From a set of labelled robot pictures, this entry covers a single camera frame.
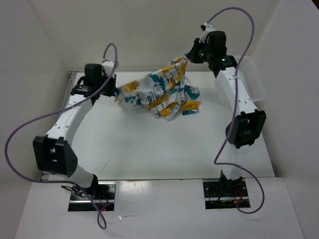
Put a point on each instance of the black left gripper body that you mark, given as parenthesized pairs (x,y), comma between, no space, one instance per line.
(109,89)

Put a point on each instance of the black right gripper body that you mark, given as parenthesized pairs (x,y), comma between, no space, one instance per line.
(201,53)

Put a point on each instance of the printed yellow teal white shorts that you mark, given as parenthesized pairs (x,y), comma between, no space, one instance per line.
(165,93)

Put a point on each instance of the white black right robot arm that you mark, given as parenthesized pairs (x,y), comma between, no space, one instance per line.
(247,121)

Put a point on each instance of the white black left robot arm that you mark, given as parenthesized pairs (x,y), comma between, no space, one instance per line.
(89,86)

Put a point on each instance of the white plastic laundry basket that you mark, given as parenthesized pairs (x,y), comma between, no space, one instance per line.
(250,89)

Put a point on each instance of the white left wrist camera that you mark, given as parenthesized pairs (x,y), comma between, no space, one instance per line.
(109,66)

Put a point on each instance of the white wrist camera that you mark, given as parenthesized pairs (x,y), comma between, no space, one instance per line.
(206,28)
(109,66)

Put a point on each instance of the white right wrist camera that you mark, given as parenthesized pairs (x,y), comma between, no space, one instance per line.
(206,28)

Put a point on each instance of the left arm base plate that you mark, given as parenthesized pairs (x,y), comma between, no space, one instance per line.
(104,198)

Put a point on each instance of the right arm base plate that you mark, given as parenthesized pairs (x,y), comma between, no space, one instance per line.
(217,198)

